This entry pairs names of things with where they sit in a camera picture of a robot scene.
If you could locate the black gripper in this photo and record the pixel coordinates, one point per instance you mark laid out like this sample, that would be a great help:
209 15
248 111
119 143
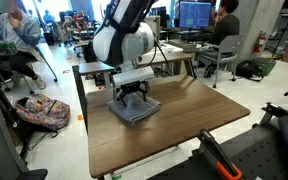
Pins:
133 87

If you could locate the grey towel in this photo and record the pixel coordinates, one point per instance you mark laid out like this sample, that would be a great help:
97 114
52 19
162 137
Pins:
135 109

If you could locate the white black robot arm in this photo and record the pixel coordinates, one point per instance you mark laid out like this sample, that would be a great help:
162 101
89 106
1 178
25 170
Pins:
130 40

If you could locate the orange floor tape piece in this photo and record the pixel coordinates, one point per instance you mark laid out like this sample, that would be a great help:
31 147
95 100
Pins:
80 117

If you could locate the wooden desk with metal legs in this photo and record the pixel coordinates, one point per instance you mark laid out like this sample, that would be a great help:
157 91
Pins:
175 57

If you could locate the white panel box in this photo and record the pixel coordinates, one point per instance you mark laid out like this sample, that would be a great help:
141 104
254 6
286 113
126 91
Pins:
156 25

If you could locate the colourful patterned backpack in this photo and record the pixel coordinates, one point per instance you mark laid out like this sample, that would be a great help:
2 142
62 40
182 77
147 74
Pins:
40 112

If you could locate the computer monitor with blue screen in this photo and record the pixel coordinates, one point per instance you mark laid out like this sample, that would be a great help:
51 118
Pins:
194 14

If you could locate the person in dark sweater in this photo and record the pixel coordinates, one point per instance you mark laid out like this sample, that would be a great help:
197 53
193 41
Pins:
224 28

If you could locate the black backpack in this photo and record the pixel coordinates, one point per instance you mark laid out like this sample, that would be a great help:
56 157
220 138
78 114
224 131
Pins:
248 69

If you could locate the person in light blue hoodie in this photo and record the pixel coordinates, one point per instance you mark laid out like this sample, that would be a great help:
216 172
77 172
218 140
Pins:
19 31

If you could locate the green basket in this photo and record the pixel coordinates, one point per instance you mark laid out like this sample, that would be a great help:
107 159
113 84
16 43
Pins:
265 66

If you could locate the red fire extinguisher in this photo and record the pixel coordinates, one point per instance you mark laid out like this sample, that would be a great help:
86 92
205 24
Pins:
259 42

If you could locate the black metal clamp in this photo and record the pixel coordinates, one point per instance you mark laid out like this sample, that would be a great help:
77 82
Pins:
273 110

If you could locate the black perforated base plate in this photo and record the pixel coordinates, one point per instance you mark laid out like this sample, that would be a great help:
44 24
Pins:
260 156

